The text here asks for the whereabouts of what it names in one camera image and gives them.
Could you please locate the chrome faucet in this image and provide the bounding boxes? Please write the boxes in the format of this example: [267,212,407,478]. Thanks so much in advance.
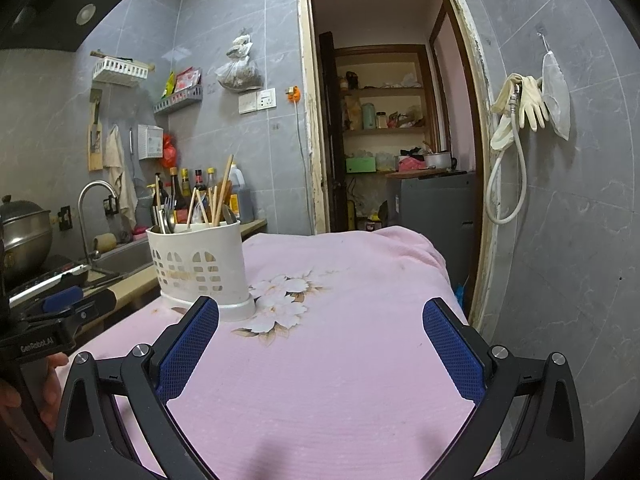
[77,179,118,266]

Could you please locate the white wall switch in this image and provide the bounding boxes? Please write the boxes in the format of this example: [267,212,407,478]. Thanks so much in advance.
[238,88,277,115]

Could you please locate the red plastic bag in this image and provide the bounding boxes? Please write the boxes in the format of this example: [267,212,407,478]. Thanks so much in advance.
[160,133,177,169]

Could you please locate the white wall box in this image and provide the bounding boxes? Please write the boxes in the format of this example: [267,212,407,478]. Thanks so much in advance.
[138,125,164,160]

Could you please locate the stainless steel sink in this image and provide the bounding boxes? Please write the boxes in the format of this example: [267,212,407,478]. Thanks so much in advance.
[92,238,152,275]

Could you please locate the wooden grater board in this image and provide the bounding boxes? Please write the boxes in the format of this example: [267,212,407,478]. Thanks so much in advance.
[87,89,103,172]

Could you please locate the left hand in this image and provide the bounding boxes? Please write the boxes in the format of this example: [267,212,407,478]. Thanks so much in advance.
[0,351,71,434]

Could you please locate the grey wall shelf basket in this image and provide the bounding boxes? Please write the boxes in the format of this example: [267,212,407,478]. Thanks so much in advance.
[153,84,203,115]

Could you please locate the steel cooking pot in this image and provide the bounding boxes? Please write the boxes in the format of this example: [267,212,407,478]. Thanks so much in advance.
[1,195,53,278]

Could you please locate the dark soy sauce bottle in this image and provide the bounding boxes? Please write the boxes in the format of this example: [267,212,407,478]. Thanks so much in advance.
[169,167,189,223]

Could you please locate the white plastic utensil holder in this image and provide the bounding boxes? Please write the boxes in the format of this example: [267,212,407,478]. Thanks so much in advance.
[146,221,256,322]

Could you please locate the dark grey cabinet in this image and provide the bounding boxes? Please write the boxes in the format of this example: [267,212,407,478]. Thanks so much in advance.
[390,172,476,289]

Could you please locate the metal spoon in holder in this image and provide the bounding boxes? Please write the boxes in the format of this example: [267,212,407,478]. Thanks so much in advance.
[221,204,238,224]

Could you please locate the hanging beige cloth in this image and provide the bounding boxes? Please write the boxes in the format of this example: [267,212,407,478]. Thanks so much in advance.
[103,125,138,228]

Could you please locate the orange wall hook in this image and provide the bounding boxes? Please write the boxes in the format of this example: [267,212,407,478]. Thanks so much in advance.
[285,86,302,104]

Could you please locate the wooden storage shelf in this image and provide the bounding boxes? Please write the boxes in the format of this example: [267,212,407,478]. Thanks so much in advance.
[335,44,447,176]

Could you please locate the pink floral table cloth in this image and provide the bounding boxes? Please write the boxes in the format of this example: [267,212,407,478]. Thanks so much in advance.
[54,224,504,480]

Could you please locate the wooden chopstick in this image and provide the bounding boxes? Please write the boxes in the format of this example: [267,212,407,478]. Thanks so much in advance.
[186,188,197,229]
[212,154,233,226]

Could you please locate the white hose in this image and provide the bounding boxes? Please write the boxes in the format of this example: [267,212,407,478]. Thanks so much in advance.
[484,98,528,226]

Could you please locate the plastic oil jug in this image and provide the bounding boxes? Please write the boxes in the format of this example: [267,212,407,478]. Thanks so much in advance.
[229,162,255,223]

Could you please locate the white wall basket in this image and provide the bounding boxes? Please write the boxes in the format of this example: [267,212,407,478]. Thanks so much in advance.
[90,51,155,88]

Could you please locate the metal fork in holder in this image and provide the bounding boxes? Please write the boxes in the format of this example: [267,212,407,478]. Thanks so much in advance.
[154,172,167,234]

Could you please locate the cream rubber gloves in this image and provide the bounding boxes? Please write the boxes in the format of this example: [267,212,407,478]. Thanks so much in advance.
[490,73,550,152]

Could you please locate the hanging plastic bag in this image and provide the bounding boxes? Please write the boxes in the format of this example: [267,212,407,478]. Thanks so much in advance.
[215,34,262,93]

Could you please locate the white mesh bag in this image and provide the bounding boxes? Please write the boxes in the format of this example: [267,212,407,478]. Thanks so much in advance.
[541,51,570,141]

